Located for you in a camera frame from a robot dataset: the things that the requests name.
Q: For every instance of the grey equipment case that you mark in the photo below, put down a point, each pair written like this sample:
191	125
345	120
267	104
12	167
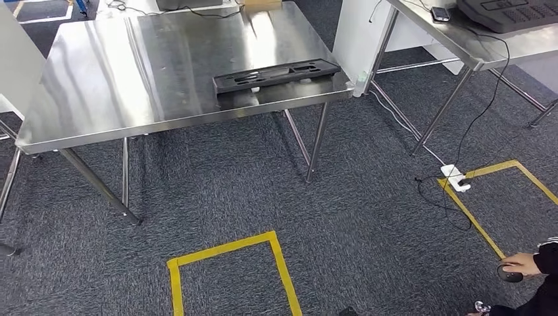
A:
187	4

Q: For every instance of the black smartphone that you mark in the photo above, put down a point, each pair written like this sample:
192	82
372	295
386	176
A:
440	14

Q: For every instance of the cardboard box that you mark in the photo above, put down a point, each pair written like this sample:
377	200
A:
261	4

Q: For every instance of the white partition panel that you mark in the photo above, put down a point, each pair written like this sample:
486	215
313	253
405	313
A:
353	39
17	65

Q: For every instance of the person's hand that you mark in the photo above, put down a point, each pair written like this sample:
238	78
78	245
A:
523	263

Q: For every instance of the black slotted plate part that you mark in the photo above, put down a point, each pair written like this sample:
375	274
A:
274	76

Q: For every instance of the stainless steel side table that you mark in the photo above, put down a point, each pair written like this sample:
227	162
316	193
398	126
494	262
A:
471	43

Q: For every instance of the white power strip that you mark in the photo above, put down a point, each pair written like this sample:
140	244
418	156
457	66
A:
453	176

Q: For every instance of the stainless steel workbench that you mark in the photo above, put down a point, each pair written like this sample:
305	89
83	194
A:
109	78

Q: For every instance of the black round controller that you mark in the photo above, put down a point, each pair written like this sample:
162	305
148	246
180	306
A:
510	275

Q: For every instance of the small silver object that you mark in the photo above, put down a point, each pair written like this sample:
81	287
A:
481	307

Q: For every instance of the white table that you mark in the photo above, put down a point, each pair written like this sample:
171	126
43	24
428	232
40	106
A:
131	6

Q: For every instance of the person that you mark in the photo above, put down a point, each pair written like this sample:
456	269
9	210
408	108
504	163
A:
545	296

